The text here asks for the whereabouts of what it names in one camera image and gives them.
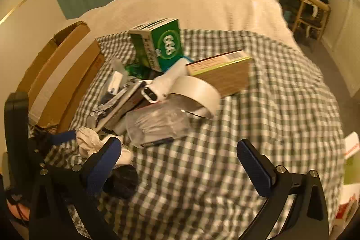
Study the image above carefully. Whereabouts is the clear plastic wrapper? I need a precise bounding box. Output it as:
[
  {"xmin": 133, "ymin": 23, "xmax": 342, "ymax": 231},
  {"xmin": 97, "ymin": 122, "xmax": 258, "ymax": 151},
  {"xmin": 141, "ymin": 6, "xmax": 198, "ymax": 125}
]
[{"xmin": 107, "ymin": 57, "xmax": 128, "ymax": 97}]

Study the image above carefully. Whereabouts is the person's left forearm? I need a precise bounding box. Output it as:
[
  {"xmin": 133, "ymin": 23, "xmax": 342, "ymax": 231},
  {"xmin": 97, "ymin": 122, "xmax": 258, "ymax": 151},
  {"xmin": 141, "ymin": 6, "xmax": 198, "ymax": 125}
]
[{"xmin": 7, "ymin": 198, "xmax": 31, "ymax": 221}]

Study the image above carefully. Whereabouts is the cream textured blanket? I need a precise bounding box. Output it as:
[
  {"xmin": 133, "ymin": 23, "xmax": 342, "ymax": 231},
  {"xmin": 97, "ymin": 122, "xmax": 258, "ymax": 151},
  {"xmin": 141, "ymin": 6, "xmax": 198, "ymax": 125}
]
[{"xmin": 79, "ymin": 0, "xmax": 299, "ymax": 49}]

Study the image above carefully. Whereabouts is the checkered blanket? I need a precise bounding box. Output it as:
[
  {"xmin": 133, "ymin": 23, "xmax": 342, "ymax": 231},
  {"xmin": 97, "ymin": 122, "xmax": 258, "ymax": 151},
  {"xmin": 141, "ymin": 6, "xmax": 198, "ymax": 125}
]
[{"xmin": 28, "ymin": 29, "xmax": 346, "ymax": 240}]

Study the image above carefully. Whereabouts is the wood-look flat carton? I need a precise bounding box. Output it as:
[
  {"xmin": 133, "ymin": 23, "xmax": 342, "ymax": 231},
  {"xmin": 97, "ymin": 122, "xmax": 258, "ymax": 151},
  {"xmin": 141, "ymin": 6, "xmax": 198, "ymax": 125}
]
[{"xmin": 185, "ymin": 49, "xmax": 252, "ymax": 97}]

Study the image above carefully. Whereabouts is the white plastic container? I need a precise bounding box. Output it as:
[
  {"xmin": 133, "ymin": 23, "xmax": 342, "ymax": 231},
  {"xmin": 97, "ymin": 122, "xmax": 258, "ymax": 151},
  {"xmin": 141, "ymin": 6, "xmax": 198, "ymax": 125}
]
[{"xmin": 168, "ymin": 75, "xmax": 220, "ymax": 119}]

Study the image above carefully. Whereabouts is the silver foil packet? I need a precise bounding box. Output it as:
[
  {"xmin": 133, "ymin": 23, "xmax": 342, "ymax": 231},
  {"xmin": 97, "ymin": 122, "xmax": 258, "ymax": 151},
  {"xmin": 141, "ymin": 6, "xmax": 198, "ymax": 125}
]
[{"xmin": 90, "ymin": 80, "xmax": 147, "ymax": 131}]

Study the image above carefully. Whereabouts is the wooden chair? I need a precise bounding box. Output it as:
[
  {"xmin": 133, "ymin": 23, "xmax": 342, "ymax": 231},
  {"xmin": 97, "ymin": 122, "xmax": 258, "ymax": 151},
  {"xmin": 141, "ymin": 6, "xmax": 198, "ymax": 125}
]
[{"xmin": 292, "ymin": 0, "xmax": 331, "ymax": 38}]

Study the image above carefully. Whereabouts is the clear plastic bag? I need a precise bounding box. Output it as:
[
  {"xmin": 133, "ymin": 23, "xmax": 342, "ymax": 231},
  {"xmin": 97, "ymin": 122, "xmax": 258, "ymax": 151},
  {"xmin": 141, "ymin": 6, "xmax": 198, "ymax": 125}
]
[{"xmin": 124, "ymin": 103, "xmax": 192, "ymax": 148}]

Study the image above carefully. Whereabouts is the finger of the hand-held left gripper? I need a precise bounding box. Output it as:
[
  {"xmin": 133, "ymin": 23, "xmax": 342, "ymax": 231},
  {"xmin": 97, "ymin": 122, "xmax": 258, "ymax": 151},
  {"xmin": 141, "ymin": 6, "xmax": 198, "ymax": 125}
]
[{"xmin": 29, "ymin": 130, "xmax": 77, "ymax": 162}]

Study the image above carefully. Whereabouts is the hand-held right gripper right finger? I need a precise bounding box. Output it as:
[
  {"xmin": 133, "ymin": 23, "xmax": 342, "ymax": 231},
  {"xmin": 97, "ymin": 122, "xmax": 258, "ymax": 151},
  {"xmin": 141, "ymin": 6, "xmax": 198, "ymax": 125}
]
[{"xmin": 237, "ymin": 139, "xmax": 329, "ymax": 240}]

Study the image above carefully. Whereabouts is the white cylindrical device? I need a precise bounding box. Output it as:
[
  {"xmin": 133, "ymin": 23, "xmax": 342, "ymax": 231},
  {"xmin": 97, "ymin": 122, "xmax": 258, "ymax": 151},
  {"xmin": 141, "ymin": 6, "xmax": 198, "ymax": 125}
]
[{"xmin": 141, "ymin": 58, "xmax": 188, "ymax": 103}]

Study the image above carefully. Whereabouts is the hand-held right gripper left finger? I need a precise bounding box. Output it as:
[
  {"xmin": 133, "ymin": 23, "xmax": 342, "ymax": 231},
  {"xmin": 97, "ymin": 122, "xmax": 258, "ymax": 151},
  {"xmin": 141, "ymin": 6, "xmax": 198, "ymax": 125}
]
[{"xmin": 28, "ymin": 137, "xmax": 123, "ymax": 240}]

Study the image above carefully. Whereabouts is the dark fuzzy cloth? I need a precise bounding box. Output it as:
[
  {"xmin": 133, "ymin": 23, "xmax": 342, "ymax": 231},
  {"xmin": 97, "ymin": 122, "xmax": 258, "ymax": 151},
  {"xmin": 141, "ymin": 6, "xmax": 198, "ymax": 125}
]
[{"xmin": 103, "ymin": 164, "xmax": 138, "ymax": 200}]

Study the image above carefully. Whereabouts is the brown cardboard box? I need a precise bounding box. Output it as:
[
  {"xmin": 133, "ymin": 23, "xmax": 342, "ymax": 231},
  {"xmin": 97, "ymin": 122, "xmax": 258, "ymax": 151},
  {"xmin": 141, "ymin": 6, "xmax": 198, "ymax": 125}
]
[{"xmin": 15, "ymin": 21, "xmax": 106, "ymax": 131}]

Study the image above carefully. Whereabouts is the green foil packet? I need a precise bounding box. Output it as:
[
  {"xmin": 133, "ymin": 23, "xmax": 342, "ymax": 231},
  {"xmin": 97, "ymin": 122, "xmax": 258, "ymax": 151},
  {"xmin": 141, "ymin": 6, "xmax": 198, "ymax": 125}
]
[{"xmin": 124, "ymin": 61, "xmax": 154, "ymax": 79}]

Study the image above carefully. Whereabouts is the green and white carton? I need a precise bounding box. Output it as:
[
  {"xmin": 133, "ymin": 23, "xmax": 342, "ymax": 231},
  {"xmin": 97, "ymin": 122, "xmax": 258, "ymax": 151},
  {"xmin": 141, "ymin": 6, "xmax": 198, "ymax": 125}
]
[{"xmin": 129, "ymin": 18, "xmax": 185, "ymax": 72}]

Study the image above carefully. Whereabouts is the white tissue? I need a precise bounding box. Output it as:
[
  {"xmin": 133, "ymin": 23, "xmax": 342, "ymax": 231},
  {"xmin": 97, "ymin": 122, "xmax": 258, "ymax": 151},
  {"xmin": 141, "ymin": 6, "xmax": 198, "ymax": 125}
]
[{"xmin": 75, "ymin": 128, "xmax": 133, "ymax": 166}]

